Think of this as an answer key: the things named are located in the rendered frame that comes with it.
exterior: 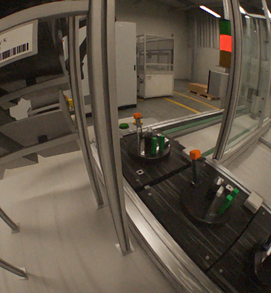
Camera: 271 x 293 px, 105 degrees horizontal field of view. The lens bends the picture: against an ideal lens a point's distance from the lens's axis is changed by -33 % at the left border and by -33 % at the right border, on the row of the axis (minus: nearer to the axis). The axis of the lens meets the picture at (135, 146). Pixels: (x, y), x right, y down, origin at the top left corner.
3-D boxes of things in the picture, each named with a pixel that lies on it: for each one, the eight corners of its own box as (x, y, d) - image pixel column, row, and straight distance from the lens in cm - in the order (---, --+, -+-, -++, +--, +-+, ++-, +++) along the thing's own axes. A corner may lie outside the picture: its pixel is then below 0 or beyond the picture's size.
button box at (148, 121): (114, 137, 72) (113, 125, 69) (151, 127, 81) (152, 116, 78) (120, 144, 66) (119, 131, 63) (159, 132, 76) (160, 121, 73)
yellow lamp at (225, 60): (215, 64, 47) (216, 49, 48) (223, 66, 52) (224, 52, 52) (230, 67, 45) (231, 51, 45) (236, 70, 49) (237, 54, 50)
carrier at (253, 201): (137, 197, 38) (138, 156, 29) (201, 164, 51) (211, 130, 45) (202, 272, 33) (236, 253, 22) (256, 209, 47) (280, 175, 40)
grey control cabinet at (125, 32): (101, 107, 415) (97, 26, 408) (128, 102, 441) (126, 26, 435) (107, 113, 366) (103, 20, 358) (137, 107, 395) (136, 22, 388)
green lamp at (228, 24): (216, 34, 49) (215, 20, 50) (224, 38, 53) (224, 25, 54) (231, 35, 46) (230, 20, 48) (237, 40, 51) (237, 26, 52)
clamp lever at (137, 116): (136, 135, 53) (132, 113, 52) (141, 134, 53) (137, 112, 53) (142, 136, 49) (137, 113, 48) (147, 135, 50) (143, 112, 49)
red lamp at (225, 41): (216, 48, 48) (216, 34, 49) (224, 52, 52) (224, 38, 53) (231, 51, 45) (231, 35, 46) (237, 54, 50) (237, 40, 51)
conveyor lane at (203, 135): (105, 167, 61) (101, 145, 55) (222, 125, 113) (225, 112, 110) (143, 223, 44) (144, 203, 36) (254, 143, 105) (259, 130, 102)
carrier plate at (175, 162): (102, 148, 56) (101, 142, 55) (156, 131, 65) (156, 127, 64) (135, 193, 39) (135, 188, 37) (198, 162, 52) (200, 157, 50)
